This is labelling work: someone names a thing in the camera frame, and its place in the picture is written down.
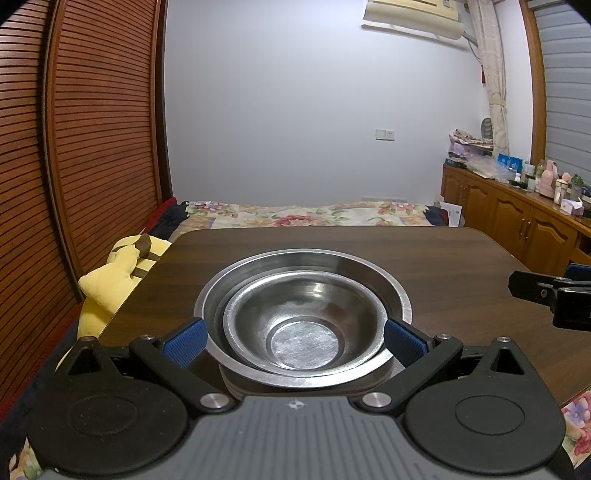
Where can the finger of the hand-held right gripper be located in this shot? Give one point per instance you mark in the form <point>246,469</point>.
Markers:
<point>575,309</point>
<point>531,285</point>

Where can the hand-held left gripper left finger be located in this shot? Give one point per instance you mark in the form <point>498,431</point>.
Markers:
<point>184,342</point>

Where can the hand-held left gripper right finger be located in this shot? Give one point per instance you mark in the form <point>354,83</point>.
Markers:
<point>406,344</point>

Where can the large steel bowl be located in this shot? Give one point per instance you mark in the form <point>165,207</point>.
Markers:
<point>200,307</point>

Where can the large floral square plate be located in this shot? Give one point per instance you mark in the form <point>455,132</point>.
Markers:
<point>231,385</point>

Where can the small steel bowl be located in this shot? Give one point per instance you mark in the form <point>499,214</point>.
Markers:
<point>304,323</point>

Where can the wooden cabinet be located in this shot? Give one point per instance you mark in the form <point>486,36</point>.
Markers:
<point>508,217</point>

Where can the white tissue box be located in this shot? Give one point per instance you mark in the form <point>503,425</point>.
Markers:
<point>572,207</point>

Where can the yellow plush toy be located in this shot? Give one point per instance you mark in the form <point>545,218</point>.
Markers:
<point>106,286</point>

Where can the white cardboard box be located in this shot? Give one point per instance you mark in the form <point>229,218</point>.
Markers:
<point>450,212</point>

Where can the pink bottle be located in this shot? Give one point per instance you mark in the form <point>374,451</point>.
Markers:
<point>548,177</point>

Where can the row of small bottles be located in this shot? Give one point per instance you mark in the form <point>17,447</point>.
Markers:
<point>531,174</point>

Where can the dark blue blanket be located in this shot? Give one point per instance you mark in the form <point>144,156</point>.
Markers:
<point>436,216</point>

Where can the red and dark cloth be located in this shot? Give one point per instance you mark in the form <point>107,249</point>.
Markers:
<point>168,219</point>

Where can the blue boxes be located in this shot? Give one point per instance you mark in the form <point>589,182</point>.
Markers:
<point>510,162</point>

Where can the clear plastic bags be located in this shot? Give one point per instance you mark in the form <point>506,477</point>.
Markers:
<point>485,167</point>

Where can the pile of folded cloths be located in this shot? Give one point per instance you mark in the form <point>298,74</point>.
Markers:
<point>468,143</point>

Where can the grey fan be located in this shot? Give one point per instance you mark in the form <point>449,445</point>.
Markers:
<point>485,128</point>

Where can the grey window blind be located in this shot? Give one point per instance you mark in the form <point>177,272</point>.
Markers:
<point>570,83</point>

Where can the cream patterned curtain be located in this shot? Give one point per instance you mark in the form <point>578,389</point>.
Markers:
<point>496,69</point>

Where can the wooden slatted wardrobe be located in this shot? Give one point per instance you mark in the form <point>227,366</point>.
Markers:
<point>92,138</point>

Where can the cream air conditioner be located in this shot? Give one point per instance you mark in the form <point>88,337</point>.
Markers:
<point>411,18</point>

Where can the white wall switch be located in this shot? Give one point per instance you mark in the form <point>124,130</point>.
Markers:
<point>385,134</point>

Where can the wooden window frame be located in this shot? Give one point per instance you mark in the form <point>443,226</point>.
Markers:
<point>535,69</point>

